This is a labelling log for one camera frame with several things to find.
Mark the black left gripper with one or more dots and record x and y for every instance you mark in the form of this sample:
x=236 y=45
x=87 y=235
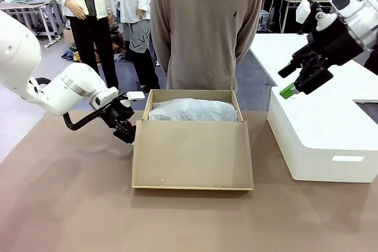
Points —
x=118 y=113

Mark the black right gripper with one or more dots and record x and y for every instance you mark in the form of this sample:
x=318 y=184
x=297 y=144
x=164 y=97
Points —
x=336 y=42

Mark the cardboard shoe box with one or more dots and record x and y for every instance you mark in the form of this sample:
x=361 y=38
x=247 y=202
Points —
x=189 y=157

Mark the white wrapping paper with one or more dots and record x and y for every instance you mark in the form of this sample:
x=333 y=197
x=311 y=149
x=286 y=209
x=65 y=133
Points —
x=192 y=110

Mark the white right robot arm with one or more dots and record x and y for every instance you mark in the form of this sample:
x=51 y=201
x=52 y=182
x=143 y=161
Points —
x=363 y=13

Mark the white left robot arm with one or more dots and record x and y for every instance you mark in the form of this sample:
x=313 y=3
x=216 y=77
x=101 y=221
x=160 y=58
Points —
x=74 y=89

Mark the small brown cardboard box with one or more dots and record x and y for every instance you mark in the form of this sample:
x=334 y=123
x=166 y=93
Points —
x=68 y=36

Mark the white storage bin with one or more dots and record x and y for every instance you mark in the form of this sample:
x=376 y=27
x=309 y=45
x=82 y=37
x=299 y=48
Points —
x=325 y=128

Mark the pile of colourful clothes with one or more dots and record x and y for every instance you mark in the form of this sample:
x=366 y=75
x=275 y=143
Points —
x=116 y=48

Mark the person in beige sweater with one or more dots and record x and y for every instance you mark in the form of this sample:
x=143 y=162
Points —
x=203 y=27

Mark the grey folding table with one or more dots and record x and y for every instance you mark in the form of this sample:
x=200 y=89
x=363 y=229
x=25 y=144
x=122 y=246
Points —
x=26 y=5

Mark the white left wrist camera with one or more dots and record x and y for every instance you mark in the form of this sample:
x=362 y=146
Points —
x=136 y=95

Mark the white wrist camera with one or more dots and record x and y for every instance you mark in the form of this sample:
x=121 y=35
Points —
x=136 y=95
x=302 y=11

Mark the white round gripper mount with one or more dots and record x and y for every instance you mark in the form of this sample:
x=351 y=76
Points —
x=325 y=21

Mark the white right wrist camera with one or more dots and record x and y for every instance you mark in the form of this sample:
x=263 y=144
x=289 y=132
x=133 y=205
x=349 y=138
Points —
x=302 y=11

